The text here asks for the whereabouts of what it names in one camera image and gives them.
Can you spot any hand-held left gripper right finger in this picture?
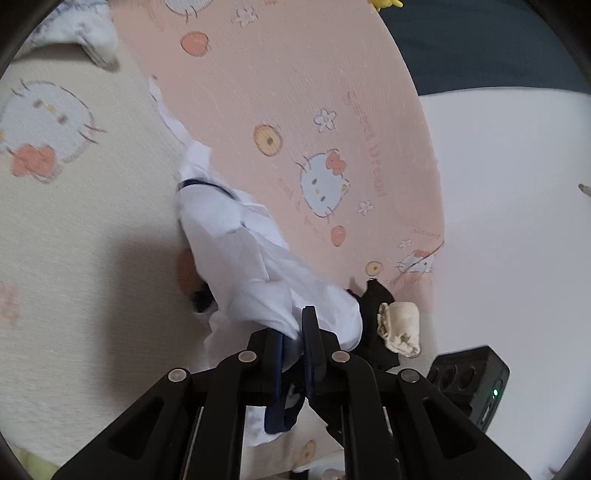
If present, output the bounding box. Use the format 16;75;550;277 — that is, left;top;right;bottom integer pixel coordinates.
302;306;532;480

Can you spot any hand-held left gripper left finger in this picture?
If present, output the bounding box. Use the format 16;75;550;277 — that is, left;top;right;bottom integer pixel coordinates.
52;330;283;480

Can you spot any white t-shirt with navy trim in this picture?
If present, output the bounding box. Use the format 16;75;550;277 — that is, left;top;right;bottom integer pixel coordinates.
148;78;364;448

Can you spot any folded black garment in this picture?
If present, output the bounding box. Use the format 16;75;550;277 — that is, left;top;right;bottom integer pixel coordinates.
346;278;400;370

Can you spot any folded cream garment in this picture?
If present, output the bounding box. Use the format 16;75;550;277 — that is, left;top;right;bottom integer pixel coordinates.
376;301;422;360

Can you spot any pink cream cat print blanket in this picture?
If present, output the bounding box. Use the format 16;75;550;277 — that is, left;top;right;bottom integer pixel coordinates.
0;0;446;480

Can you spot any dark blue curtain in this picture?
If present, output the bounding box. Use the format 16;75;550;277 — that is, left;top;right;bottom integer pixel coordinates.
379;0;591;99

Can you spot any small white cat print garment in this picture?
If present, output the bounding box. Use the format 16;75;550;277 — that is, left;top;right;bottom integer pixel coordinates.
22;0;119;70

